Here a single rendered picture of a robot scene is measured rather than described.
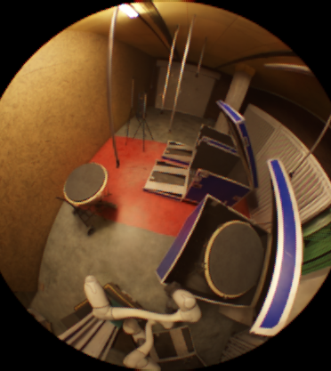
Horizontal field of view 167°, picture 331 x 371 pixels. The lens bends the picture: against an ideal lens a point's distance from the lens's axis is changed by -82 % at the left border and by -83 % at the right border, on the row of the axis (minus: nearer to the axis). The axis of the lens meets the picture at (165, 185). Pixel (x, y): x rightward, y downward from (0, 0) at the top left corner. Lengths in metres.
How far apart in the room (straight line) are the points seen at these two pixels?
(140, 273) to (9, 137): 2.74
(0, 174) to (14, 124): 0.67
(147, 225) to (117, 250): 0.69
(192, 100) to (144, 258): 7.15
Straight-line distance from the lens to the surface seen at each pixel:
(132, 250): 1.96
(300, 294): 1.61
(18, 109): 2.13
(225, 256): 1.20
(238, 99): 4.11
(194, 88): 7.05
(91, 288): 0.90
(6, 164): 2.09
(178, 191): 2.20
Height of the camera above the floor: 1.94
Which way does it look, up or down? 53 degrees down
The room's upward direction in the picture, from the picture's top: 14 degrees clockwise
